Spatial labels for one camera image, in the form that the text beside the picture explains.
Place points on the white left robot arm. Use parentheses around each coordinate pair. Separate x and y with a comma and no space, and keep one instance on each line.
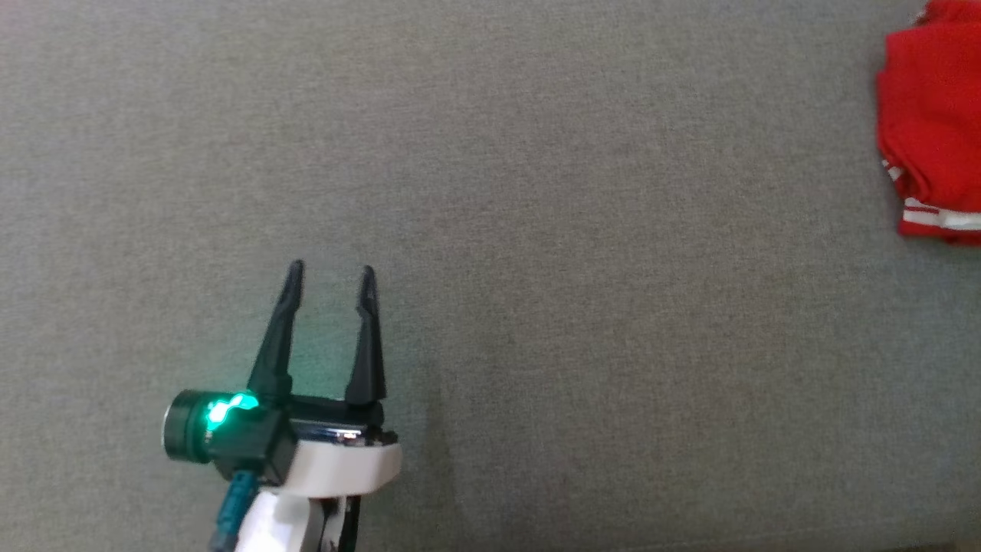
(268,529)

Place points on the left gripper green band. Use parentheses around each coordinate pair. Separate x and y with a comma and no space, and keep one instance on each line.
(345,464)

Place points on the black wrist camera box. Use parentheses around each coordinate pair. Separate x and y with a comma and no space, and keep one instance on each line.
(253,452)

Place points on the red white hooded sweatshirt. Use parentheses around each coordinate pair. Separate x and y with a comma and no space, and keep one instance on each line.
(935,107)

